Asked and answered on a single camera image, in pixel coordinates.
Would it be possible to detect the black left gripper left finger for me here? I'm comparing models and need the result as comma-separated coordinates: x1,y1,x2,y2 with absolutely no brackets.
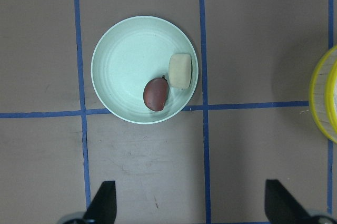
83,181,116,223

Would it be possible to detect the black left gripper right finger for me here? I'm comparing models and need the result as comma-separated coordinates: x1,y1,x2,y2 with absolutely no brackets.
264,179,313,224

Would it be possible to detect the white steamed bun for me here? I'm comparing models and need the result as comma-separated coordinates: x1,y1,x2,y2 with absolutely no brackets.
168,54,192,89

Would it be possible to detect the yellow centre steamer basket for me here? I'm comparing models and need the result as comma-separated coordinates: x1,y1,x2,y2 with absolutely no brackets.
309,46,336,143

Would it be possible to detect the brown bun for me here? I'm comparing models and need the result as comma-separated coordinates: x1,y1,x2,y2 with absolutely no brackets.
143,75,169,112

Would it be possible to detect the light green bowl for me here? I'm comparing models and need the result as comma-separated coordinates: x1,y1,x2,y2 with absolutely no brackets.
91,16,199,124

